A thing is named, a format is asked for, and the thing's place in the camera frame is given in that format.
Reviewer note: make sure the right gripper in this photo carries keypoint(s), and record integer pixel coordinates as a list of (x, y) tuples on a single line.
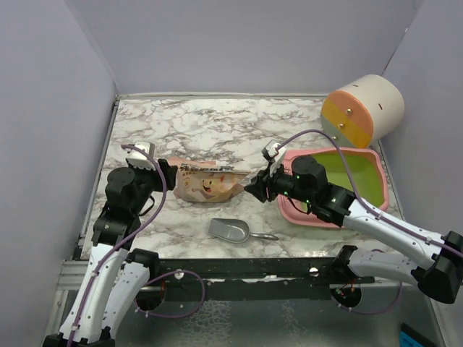
[(266, 185)]

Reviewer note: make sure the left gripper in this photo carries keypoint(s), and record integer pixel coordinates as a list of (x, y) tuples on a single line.
[(169, 172)]

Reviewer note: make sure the cat litter bag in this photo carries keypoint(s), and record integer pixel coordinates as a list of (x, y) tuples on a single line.
[(205, 181)]

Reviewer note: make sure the grey metal litter scoop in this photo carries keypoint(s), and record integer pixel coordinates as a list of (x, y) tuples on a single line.
[(235, 231)]

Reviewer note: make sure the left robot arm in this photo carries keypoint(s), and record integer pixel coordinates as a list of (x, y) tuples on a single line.
[(115, 272)]

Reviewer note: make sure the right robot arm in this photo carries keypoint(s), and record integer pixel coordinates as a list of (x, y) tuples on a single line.
[(427, 259)]

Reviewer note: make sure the pink litter box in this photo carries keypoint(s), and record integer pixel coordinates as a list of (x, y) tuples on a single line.
[(366, 170)]

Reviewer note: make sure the black base bar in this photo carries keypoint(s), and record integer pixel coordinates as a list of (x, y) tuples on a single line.
[(241, 279)]

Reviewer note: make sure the cylindrical drawer cabinet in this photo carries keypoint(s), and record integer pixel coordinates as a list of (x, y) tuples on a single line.
[(362, 112)]

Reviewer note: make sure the blue object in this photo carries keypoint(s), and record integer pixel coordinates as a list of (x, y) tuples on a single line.
[(409, 337)]

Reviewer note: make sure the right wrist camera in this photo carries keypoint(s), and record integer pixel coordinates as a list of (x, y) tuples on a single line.
[(274, 153)]

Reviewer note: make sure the aluminium frame rail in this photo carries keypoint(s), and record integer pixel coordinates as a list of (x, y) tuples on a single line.
[(71, 275)]

